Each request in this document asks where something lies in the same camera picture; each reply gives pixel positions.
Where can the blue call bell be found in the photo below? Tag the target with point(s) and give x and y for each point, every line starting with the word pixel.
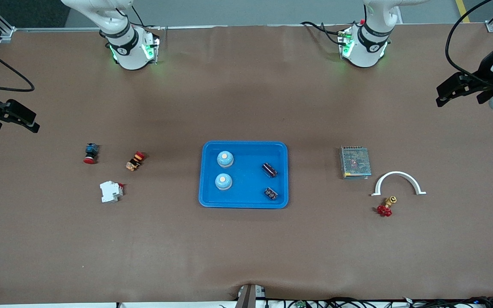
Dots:
pixel 225 159
pixel 223 182

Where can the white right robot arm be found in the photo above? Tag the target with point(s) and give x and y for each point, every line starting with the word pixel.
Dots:
pixel 129 51

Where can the red emergency stop button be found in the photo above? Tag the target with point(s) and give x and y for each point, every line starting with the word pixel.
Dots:
pixel 91 153

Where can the white semicircular pipe clamp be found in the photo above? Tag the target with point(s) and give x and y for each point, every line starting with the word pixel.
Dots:
pixel 397 173

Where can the white circuit breaker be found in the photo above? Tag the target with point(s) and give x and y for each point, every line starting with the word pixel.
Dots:
pixel 110 191

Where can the metal mesh power supply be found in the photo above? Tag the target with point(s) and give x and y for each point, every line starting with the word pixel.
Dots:
pixel 354 162

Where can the brass valve red handwheel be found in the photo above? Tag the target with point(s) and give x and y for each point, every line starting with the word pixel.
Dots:
pixel 384 209

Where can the blue plastic tray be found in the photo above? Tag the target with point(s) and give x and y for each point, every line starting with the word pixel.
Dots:
pixel 246 188

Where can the brown table cover mat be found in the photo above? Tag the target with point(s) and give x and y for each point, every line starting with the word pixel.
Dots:
pixel 246 248

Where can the aluminium table edge rail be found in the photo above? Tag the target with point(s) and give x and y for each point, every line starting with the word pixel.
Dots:
pixel 79 29

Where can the orange red selector switch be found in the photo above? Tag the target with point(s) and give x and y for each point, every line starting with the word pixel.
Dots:
pixel 135 161

